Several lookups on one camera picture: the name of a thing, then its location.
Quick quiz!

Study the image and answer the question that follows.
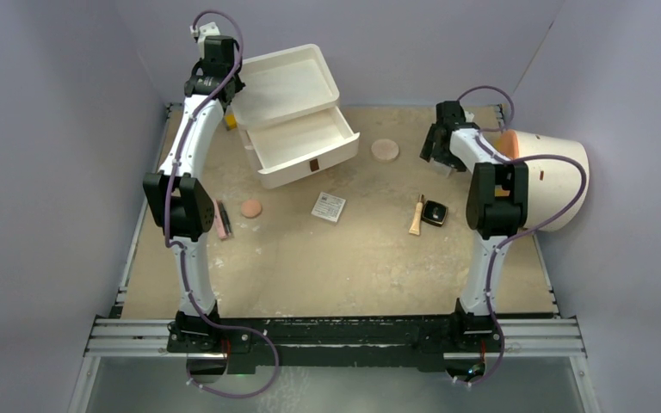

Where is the yellow grey small block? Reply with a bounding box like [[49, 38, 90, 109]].
[[224, 114, 238, 130]]

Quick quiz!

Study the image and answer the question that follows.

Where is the aluminium table edge rail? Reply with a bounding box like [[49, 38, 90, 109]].
[[85, 316, 585, 360]]

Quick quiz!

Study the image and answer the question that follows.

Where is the round beige coaster disc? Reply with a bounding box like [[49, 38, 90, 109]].
[[370, 139, 400, 163]]

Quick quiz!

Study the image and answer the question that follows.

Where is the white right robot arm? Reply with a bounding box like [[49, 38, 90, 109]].
[[420, 101, 528, 350]]

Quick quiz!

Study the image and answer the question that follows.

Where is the round peach powder puff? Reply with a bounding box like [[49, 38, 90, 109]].
[[240, 199, 263, 219]]

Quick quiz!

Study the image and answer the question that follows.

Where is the black eyeliner pencil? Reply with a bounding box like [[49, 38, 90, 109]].
[[217, 200, 232, 237]]

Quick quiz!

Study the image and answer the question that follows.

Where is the white printed makeup box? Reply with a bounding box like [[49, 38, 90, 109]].
[[311, 192, 346, 224]]

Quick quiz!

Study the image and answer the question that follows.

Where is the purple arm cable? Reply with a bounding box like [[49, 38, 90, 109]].
[[161, 9, 281, 400], [450, 85, 588, 389]]

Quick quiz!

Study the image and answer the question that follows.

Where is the beige concealer tube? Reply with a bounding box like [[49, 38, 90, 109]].
[[408, 194, 424, 236]]

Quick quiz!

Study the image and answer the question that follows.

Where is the black gold compact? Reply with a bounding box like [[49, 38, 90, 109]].
[[421, 200, 448, 227]]

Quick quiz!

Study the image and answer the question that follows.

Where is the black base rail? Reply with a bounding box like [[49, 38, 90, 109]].
[[168, 313, 505, 378]]

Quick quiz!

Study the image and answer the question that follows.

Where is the white three-drawer organizer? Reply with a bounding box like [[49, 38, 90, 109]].
[[232, 44, 360, 189]]

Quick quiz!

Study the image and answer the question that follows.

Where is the small white cube box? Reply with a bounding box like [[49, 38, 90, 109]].
[[429, 160, 456, 178]]

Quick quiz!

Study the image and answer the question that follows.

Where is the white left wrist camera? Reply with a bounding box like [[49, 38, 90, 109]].
[[189, 22, 220, 42]]

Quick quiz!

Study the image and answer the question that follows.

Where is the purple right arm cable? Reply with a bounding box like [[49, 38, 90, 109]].
[[450, 85, 588, 389]]

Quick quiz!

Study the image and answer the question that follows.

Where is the white cylindrical bin orange lid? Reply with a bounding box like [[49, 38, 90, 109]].
[[494, 130, 590, 229]]

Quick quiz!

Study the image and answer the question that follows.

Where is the pink makeup stick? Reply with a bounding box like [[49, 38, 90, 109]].
[[213, 200, 230, 240]]

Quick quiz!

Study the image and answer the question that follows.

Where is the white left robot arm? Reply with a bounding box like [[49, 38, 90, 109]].
[[143, 34, 244, 353]]

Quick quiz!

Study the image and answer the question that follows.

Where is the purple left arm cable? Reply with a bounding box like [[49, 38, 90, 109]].
[[161, 9, 281, 400]]

